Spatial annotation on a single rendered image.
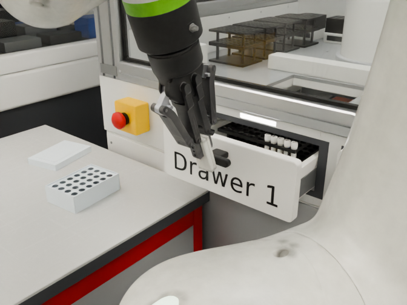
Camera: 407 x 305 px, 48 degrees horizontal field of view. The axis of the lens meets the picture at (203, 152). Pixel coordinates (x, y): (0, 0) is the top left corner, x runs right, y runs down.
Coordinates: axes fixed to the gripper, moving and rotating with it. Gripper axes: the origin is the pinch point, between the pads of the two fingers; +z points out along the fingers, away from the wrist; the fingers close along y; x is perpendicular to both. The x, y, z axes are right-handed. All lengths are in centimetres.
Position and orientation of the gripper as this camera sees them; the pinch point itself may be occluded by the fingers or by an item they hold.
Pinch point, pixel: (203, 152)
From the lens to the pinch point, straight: 75.3
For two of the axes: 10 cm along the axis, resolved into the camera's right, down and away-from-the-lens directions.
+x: 7.7, 2.6, -5.8
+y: -6.0, 6.1, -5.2
